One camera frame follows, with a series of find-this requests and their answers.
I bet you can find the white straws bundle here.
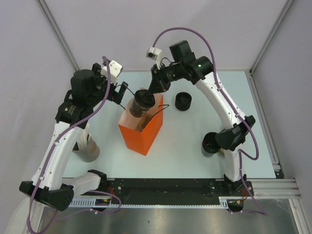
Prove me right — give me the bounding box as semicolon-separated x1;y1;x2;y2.
77;123;90;150

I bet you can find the black ribbed cup stack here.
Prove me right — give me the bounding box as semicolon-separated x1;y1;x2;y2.
175;92;192;111

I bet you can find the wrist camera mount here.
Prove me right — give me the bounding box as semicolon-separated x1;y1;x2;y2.
100;60;123;85
146;47;164;69

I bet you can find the black coffee cup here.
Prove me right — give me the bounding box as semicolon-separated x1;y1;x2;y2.
201;132;221;157

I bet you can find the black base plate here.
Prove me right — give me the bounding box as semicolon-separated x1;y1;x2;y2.
99;178;254;206

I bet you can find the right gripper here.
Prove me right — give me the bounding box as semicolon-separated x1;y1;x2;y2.
148;61;184;94

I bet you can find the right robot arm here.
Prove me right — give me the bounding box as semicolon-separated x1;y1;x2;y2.
146;40;255;195

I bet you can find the black cup lid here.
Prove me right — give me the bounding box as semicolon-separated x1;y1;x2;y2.
135;89;156;108

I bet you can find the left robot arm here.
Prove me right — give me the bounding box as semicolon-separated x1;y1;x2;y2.
19;60;128;211

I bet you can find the grey slotted cable duct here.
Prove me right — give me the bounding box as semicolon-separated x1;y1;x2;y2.
69;198;228;209

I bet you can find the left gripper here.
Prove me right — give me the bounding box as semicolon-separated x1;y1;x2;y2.
88;63;127;107

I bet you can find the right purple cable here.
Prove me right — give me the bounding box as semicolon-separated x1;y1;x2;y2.
152;27;269;215

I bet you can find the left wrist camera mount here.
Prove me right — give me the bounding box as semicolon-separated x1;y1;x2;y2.
100;60;123;85

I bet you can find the orange paper bag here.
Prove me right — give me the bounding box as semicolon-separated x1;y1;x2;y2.
118;94;169;156

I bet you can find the grey straw holder cup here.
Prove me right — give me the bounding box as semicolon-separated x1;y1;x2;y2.
72;137;100;163

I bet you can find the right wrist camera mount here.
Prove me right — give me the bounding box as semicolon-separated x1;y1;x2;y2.
146;47;164;69

